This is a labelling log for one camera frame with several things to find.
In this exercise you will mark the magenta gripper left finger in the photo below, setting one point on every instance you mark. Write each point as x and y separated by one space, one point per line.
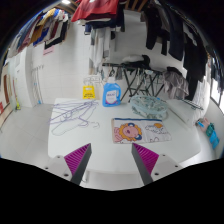
77 162

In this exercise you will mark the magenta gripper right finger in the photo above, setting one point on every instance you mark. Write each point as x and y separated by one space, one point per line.
145 160

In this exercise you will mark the cartoon printed towel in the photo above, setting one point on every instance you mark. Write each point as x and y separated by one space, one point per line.
125 131

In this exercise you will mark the round clip drying hanger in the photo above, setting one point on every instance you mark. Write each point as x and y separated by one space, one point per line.
149 107

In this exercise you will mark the yellow wet floor sign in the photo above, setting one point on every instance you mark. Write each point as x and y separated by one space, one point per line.
88 92

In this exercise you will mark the teal items on shelf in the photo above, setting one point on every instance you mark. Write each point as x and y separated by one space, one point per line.
209 129

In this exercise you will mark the blue detergent bottle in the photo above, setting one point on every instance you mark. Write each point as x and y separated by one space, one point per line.
111 93

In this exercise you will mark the grey shirt on rack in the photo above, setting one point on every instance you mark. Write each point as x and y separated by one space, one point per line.
175 85

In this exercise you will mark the black ironing board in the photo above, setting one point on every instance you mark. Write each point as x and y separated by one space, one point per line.
139 80

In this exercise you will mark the black hanging clothes right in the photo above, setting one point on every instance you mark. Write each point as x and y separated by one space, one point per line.
178 40

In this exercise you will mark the colourful hanging clothes left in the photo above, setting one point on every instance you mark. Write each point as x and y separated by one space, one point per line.
49 28

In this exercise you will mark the red hanging garment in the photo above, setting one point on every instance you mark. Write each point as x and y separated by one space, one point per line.
95 9

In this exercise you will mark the pile of wire hangers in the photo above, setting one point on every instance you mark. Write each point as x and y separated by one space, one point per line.
73 114

